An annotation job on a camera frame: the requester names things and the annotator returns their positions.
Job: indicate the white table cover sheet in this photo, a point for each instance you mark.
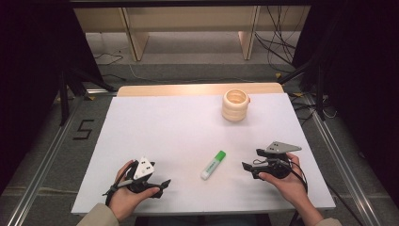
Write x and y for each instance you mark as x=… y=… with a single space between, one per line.
x=175 y=132

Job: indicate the aluminium floor rail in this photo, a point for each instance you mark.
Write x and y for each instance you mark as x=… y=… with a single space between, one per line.
x=342 y=166
x=40 y=175

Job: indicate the black frame bar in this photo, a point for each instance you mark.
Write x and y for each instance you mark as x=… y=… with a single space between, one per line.
x=188 y=3

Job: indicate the black tripod stand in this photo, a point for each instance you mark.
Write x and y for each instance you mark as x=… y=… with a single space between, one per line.
x=319 y=91
x=64 y=97

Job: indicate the person's right hand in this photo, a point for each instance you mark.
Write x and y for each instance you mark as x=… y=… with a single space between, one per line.
x=290 y=186

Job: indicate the person's left hand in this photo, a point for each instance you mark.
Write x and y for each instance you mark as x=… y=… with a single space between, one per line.
x=125 y=197

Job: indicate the white glue stick green cap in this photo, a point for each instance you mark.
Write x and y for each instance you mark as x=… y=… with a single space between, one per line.
x=213 y=165

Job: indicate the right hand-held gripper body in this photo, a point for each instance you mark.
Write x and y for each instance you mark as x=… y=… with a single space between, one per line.
x=277 y=161

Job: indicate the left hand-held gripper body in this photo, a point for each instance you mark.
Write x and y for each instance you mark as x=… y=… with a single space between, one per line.
x=143 y=169

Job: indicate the beige ribbed cup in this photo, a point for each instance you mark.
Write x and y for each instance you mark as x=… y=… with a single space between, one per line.
x=235 y=106

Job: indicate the beige wooden desk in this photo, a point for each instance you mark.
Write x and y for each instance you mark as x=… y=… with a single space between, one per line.
x=188 y=19

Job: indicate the dark curtain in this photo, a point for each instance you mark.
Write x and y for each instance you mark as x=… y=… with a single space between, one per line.
x=367 y=78
x=28 y=78

